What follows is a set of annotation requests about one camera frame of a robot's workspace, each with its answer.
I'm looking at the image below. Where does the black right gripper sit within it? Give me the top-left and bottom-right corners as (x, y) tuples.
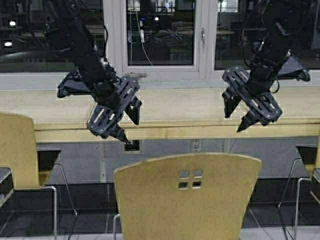
(222, 65), (283, 133)

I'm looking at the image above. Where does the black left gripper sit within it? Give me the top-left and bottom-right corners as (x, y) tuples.
(87, 76), (142, 143)

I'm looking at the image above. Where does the plywood chair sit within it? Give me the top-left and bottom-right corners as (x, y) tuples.
(277, 144), (320, 240)
(113, 152), (262, 240)
(0, 112), (78, 240)

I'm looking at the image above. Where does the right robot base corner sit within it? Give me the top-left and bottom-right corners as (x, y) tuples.
(309, 167), (320, 203)

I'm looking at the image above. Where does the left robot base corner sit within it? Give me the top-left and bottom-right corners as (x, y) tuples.
(0, 167), (14, 207)

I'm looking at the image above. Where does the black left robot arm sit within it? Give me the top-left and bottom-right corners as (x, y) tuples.
(42, 0), (142, 143)

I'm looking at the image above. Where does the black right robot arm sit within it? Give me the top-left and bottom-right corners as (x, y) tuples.
(222, 0), (315, 132)

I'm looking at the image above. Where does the long wooden counter table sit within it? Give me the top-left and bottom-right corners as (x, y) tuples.
(0, 86), (320, 143)

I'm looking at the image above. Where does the wall data socket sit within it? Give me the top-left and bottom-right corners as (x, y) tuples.
(123, 140), (141, 154)

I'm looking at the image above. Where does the wall power outlet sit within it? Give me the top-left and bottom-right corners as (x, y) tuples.
(191, 139), (202, 152)

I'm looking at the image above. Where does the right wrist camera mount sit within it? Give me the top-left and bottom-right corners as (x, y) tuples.
(276, 54), (311, 82)

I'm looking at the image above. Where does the window latch handle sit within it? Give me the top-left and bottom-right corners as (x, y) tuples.
(200, 27), (206, 44)

